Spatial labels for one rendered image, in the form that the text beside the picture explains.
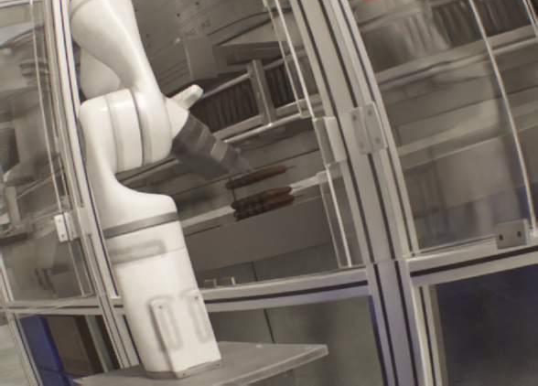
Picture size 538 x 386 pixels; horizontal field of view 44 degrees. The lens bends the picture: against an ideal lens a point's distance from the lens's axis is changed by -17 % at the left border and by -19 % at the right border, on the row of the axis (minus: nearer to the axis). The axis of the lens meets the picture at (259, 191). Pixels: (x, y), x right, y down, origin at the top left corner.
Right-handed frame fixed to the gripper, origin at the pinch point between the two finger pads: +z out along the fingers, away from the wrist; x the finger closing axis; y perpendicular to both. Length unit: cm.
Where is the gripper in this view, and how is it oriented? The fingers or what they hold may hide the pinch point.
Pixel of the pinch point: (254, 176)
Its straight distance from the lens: 139.1
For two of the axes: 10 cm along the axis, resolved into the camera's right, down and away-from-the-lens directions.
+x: 6.2, -2.1, -7.5
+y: -3.2, 8.1, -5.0
